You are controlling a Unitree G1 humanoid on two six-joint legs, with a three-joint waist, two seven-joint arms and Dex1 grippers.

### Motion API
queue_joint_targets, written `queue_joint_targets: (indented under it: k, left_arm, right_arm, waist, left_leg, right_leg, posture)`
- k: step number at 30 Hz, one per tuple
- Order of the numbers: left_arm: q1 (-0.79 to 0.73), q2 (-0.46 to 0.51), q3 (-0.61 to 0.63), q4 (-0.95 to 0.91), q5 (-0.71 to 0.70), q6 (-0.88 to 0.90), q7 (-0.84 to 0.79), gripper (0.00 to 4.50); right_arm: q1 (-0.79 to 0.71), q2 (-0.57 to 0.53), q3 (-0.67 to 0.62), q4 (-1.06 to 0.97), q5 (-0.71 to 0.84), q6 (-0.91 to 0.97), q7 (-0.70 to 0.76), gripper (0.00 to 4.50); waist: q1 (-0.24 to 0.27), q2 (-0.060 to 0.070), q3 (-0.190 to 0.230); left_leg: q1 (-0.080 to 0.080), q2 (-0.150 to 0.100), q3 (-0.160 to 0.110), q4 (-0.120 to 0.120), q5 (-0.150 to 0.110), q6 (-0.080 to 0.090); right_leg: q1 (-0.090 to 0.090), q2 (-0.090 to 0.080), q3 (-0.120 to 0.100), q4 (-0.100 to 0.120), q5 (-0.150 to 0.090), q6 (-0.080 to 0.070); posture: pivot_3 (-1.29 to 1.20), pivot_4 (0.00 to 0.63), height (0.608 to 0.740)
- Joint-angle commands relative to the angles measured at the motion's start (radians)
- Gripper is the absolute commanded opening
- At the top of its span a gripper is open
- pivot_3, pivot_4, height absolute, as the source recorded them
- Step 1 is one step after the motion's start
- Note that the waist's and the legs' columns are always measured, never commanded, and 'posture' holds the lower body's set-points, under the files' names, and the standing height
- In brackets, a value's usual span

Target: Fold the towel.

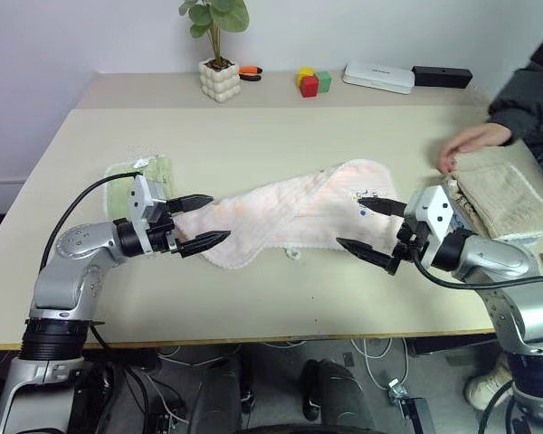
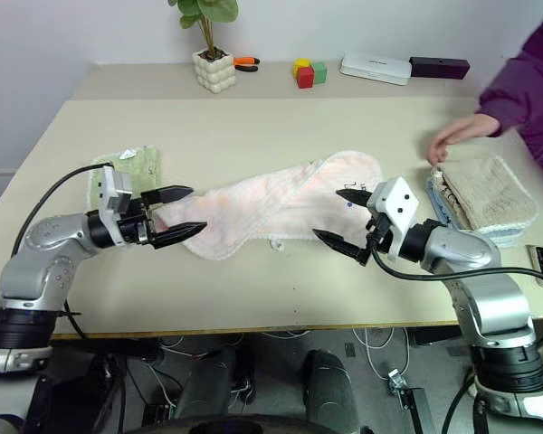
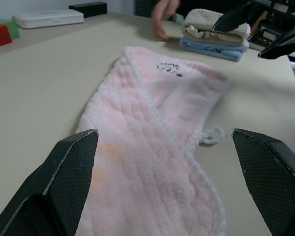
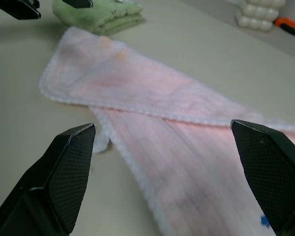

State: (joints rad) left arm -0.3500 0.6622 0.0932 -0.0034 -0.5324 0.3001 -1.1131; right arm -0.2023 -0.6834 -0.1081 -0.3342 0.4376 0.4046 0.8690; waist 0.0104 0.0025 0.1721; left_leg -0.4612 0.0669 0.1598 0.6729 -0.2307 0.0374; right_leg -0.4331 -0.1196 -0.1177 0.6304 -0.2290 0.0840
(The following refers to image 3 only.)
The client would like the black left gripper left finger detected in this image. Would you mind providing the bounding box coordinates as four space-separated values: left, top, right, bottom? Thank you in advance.
0 129 99 236

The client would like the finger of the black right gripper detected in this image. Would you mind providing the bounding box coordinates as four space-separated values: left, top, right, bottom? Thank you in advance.
212 2 259 32
257 25 295 60

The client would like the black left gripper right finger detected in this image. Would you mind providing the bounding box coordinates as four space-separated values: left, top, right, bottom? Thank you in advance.
232 128 295 236

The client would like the pink fluffy towel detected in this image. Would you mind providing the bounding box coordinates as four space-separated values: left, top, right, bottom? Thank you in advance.
75 46 232 236

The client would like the cream folded towel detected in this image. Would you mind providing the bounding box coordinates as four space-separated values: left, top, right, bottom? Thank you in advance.
181 8 251 47

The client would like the blue folded towel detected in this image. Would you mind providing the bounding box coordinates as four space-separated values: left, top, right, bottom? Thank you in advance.
179 36 249 62

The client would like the green folded towel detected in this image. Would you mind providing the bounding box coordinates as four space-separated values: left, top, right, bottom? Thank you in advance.
171 12 185 25

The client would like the person's bare hand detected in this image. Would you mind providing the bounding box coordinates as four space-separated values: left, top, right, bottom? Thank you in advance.
151 0 180 41

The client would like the person in dark clothing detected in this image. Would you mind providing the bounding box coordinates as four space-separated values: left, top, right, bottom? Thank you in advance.
134 0 248 18

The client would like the black rectangular box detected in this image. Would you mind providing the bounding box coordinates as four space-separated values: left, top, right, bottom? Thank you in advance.
68 1 108 18

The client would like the red block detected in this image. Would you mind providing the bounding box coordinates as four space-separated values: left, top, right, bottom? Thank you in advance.
0 23 13 47

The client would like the green block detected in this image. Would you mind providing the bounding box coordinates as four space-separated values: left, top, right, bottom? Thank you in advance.
0 19 21 40

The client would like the white flat box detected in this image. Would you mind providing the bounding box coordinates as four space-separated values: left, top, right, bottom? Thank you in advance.
12 9 86 30

